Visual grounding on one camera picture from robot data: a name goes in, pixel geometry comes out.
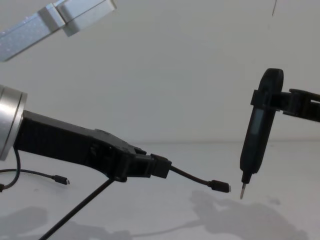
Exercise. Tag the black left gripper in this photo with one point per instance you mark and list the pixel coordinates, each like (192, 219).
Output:
(62, 140)

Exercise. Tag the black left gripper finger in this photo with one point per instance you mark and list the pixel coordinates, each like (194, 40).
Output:
(155, 167)

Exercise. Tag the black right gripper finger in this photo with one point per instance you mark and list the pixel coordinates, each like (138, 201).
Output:
(305, 93)
(287, 105)

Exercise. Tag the white table cloth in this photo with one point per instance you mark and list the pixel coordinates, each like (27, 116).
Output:
(160, 212)

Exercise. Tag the black electric screwdriver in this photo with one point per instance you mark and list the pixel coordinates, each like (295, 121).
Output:
(257, 140)

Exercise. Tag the white curtain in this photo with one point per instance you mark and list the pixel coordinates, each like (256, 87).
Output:
(160, 75)

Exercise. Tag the silver and grey left robot arm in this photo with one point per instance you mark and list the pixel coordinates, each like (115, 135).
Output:
(10, 120)

